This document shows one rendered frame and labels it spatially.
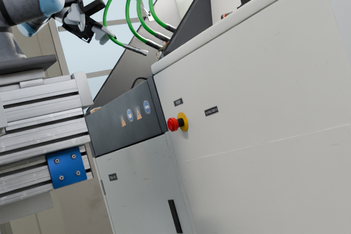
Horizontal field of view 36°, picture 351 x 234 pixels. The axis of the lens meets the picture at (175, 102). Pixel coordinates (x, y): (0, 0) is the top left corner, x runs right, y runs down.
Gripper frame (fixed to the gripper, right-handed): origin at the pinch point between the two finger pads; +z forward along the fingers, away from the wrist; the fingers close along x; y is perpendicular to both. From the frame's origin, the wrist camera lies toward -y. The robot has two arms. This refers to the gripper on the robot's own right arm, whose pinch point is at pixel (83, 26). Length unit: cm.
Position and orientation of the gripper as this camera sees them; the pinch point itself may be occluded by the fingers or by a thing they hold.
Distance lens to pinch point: 186.0
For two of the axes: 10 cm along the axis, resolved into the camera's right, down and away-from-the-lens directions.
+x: 4.3, -2.0, -8.8
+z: 2.8, 9.6, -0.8
